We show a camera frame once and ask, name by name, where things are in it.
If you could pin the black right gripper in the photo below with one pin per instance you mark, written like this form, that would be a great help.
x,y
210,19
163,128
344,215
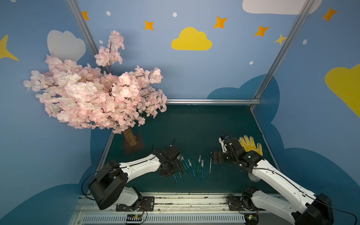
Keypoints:
x,y
220,156

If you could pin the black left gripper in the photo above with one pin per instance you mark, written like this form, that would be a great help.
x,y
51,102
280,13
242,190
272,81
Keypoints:
x,y
174,157

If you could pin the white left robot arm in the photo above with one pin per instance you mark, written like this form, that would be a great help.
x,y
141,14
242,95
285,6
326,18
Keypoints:
x,y
108,186

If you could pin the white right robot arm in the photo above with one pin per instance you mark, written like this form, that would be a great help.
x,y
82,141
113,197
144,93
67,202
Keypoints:
x,y
300,206

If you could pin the red carving knife capped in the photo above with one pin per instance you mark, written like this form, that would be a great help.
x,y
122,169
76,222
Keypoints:
x,y
180,165

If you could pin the green carving knife capped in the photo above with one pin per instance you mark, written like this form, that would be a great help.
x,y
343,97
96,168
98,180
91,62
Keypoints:
x,y
198,166
184,164

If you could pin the short blue carving knife capped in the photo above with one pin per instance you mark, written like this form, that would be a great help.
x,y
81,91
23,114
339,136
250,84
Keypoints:
x,y
192,170

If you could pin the lower blue carving knife capped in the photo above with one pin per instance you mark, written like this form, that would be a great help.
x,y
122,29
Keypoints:
x,y
202,167

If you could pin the yellow work glove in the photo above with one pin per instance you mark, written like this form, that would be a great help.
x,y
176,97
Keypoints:
x,y
248,144

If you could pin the right round green circuit board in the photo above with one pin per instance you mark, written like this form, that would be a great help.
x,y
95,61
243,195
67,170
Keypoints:
x,y
251,219

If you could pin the left green circuit board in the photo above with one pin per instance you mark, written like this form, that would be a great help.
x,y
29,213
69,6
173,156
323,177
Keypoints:
x,y
134,219

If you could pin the pink artificial blossom tree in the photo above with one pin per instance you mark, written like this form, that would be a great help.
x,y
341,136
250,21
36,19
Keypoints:
x,y
87,97

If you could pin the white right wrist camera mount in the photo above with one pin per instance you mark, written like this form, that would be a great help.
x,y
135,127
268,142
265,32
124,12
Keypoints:
x,y
223,147

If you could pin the dark square tree base plate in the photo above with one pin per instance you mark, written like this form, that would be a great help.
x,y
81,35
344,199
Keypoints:
x,y
131,149

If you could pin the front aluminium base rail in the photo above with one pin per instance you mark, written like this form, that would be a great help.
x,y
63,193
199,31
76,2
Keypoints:
x,y
164,208

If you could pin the horizontal aluminium frame rail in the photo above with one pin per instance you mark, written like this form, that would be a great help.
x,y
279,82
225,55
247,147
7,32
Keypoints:
x,y
221,102

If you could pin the right slanted aluminium frame post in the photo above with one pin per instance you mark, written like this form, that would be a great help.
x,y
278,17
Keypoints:
x,y
296,27

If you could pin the slanted aluminium frame post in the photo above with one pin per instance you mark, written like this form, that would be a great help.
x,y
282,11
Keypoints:
x,y
296,27
81,21

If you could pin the left slanted aluminium frame post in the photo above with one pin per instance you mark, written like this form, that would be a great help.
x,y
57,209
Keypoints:
x,y
81,21

